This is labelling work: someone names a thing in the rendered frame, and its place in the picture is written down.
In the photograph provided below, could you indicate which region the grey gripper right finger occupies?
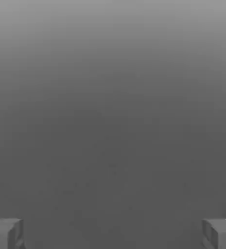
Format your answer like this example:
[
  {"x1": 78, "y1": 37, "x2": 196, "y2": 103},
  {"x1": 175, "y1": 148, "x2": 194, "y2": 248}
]
[{"x1": 201, "y1": 218, "x2": 226, "y2": 249}]

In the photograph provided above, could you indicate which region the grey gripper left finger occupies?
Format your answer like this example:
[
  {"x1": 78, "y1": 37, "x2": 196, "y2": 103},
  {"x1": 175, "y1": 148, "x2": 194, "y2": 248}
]
[{"x1": 0, "y1": 218, "x2": 25, "y2": 249}]

